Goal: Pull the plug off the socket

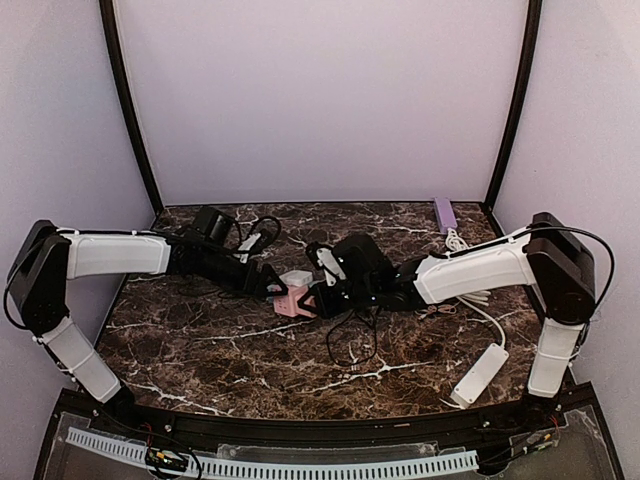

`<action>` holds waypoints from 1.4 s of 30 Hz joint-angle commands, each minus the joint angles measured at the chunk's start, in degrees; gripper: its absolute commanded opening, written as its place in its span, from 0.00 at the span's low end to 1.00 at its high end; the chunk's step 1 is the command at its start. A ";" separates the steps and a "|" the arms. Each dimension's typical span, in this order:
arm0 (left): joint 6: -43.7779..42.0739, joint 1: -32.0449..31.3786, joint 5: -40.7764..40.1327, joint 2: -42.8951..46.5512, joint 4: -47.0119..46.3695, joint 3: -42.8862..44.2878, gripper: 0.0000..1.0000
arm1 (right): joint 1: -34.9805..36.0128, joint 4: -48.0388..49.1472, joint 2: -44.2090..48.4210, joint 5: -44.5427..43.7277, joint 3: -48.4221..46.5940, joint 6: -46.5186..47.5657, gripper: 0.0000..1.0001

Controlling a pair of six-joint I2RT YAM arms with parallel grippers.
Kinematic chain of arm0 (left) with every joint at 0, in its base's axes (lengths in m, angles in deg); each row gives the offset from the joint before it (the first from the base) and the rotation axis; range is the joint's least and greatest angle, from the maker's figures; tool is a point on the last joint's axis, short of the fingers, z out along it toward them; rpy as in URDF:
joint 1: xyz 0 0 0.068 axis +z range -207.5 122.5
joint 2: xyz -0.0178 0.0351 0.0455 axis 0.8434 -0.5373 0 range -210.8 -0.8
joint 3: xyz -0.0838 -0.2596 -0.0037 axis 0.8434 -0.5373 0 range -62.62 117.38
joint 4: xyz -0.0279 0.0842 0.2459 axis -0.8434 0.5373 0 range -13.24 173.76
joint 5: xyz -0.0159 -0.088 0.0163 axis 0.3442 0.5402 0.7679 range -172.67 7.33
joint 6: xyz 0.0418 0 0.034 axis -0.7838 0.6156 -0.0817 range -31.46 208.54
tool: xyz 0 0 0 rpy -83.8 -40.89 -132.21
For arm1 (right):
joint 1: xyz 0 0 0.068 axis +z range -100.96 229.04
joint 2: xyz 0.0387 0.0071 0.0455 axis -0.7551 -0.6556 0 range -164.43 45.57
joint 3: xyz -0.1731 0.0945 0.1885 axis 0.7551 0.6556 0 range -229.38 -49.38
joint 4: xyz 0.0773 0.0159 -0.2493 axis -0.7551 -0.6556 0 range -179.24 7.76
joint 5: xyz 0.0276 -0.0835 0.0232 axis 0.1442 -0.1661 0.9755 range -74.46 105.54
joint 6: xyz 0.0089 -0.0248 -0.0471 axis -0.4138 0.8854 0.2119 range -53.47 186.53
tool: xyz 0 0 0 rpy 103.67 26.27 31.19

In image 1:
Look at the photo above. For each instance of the pink cube socket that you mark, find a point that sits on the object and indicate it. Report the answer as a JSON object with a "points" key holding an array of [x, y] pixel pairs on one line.
{"points": [[288, 306]]}

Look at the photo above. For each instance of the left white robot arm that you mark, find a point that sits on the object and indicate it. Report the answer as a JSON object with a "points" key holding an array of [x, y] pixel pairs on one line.
{"points": [[52, 257]]}

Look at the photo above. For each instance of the purple power strip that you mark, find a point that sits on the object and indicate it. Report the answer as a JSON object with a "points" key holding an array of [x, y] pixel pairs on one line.
{"points": [[445, 215]]}

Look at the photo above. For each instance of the black frame post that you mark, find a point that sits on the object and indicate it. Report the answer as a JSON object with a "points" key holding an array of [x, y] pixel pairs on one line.
{"points": [[126, 102], [521, 83]]}

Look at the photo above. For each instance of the teal plug with black cable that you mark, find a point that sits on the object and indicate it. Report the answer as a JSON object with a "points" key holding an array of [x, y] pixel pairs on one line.
{"points": [[353, 340]]}

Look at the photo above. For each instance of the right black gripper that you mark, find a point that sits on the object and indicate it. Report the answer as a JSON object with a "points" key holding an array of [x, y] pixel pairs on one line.
{"points": [[329, 296]]}

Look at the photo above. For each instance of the right black frame post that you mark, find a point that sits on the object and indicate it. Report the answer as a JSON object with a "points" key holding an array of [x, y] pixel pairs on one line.
{"points": [[521, 83]]}

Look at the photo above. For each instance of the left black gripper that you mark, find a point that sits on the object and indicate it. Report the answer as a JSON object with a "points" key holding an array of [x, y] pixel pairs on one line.
{"points": [[256, 279]]}

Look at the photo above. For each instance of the white cable duct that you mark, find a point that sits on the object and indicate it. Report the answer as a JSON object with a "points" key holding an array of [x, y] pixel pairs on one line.
{"points": [[410, 461]]}

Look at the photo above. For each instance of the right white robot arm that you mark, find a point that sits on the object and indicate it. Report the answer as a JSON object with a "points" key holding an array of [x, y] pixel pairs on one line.
{"points": [[546, 255]]}

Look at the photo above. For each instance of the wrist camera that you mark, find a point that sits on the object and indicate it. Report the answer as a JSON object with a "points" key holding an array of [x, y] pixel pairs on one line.
{"points": [[356, 258], [222, 233]]}

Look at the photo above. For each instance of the left black frame post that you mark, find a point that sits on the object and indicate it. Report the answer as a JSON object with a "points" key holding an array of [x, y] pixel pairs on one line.
{"points": [[126, 102]]}

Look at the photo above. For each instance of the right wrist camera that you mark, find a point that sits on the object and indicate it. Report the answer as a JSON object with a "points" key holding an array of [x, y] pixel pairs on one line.
{"points": [[356, 258]]}

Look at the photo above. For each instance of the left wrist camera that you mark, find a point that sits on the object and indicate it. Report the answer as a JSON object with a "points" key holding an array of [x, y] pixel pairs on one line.
{"points": [[222, 233]]}

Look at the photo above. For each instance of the white plug adapter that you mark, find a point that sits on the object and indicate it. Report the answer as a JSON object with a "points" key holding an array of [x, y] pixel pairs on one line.
{"points": [[297, 278]]}

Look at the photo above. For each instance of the pink plug adapter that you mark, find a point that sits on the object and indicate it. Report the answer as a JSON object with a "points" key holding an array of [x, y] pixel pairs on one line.
{"points": [[307, 308]]}

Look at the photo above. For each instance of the white power strip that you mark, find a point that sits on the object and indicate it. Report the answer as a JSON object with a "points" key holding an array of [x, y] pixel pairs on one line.
{"points": [[479, 376]]}

